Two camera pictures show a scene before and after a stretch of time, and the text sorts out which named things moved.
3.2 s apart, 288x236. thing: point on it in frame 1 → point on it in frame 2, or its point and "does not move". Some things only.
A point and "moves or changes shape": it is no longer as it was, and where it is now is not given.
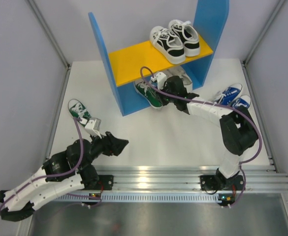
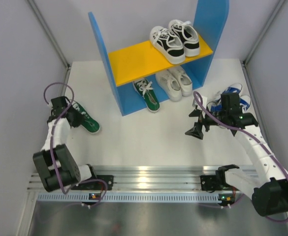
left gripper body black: x=99 y=146 → x=77 y=117
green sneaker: x=149 y=90 moves or changes shape
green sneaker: x=77 y=109 does not move
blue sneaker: x=230 y=94 does not move
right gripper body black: x=167 y=99 → x=221 y=115
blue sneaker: x=242 y=100 does not move
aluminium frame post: x=264 y=31 does not move
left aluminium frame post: x=32 y=5 does not move
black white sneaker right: x=188 y=35 does not move
